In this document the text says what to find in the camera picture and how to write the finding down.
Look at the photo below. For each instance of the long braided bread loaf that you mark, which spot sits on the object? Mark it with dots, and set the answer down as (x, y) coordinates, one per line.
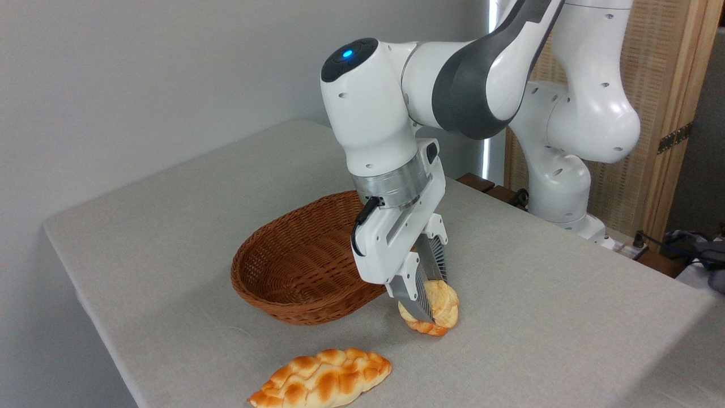
(323, 379)

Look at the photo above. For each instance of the brown oval wicker basket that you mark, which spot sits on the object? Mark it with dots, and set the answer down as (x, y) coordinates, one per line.
(294, 266)

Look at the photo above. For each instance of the round golden bread roll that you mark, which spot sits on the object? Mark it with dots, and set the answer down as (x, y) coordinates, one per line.
(446, 306)

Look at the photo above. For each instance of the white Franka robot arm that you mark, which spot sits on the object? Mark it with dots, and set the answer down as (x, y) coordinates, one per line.
(374, 113)

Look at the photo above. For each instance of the black power plug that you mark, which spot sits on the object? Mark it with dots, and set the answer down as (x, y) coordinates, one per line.
(640, 241)

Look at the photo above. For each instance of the white power strip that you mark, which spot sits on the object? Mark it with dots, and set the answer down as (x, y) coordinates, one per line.
(620, 247)

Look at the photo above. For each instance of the black table clamp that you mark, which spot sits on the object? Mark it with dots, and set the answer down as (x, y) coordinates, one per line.
(520, 198)

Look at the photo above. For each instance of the grey tablecloth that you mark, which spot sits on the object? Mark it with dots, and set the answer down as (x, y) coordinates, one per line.
(510, 351)

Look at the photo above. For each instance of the grey blue bag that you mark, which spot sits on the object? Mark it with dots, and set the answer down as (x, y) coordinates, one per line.
(713, 260)

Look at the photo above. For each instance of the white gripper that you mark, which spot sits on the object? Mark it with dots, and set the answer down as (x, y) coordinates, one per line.
(385, 243)

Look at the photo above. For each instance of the metal screen hinge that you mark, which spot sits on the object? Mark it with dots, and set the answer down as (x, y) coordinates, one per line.
(674, 137)

